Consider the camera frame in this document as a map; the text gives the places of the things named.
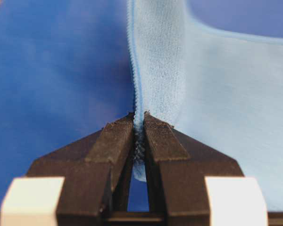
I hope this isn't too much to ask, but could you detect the blue table cloth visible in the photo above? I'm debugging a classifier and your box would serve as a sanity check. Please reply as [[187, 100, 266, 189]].
[[0, 0, 283, 204]]

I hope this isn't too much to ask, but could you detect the light blue towel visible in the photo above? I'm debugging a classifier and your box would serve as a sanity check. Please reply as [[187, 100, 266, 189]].
[[127, 0, 283, 211]]

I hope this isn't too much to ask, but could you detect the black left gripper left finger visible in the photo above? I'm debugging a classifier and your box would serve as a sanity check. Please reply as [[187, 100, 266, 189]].
[[26, 113, 134, 226]]

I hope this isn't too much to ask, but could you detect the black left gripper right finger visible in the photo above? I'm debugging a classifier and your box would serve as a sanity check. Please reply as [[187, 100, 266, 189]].
[[144, 113, 243, 226]]

